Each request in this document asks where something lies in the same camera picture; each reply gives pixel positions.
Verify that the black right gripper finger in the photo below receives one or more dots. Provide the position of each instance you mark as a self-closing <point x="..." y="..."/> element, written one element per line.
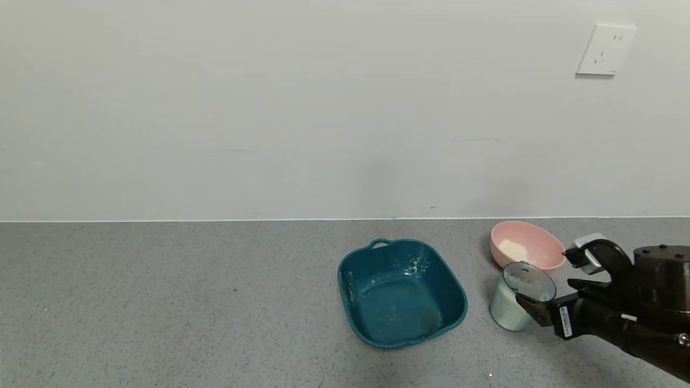
<point x="536" y="312"/>
<point x="590" y="287"/>

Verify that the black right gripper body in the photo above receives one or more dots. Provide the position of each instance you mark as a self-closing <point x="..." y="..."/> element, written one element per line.
<point x="564" y="319"/>

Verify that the clear ribbed plastic cup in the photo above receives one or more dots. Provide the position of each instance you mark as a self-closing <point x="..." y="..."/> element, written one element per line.
<point x="504" y="310"/>

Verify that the pink round bowl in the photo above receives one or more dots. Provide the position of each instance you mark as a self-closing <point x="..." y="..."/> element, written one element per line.
<point x="542" y="248"/>

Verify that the white powder heap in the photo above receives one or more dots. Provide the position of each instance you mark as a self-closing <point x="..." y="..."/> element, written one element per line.
<point x="513" y="249"/>

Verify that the teal square plastic basin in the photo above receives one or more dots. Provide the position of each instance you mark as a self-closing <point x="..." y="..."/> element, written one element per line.
<point x="399" y="302"/>

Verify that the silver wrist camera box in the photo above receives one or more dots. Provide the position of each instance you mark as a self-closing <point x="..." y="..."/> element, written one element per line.
<point x="587" y="256"/>

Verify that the white wall socket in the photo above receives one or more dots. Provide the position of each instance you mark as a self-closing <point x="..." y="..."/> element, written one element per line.
<point x="605" y="49"/>

